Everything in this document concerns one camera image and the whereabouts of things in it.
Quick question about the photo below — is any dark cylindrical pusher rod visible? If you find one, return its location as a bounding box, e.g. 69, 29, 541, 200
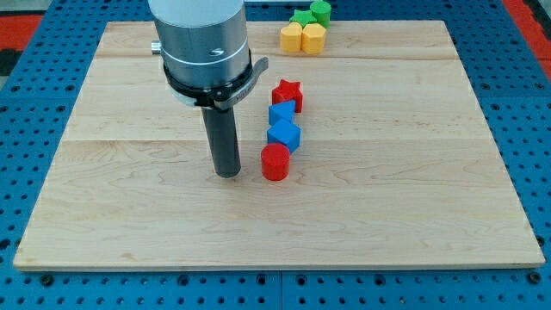
201, 108, 241, 178

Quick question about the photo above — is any red cylinder block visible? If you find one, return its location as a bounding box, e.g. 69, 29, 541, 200
261, 143, 290, 181

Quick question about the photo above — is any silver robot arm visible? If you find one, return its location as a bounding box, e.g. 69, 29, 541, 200
148, 0, 253, 178

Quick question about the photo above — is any black clamp with metal lever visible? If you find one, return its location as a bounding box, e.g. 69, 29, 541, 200
163, 57, 269, 110

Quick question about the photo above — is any blue cube block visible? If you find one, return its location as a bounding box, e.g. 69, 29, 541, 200
267, 119, 301, 153

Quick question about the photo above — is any blue triangle block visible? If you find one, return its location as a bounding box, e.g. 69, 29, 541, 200
269, 100, 296, 126

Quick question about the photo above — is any red star block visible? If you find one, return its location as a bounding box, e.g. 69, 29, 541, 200
271, 79, 303, 113

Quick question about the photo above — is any yellow heart block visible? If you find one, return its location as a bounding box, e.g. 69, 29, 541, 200
280, 22, 302, 53

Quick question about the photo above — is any yellow hexagon block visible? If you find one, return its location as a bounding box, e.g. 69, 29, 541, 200
301, 23, 326, 54

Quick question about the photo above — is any green star block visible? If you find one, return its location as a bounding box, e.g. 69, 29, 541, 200
289, 9, 317, 28

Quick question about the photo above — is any green cylinder block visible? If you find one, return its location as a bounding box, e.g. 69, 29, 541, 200
309, 0, 332, 28

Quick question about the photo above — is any wooden board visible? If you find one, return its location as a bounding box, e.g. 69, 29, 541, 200
13, 21, 545, 272

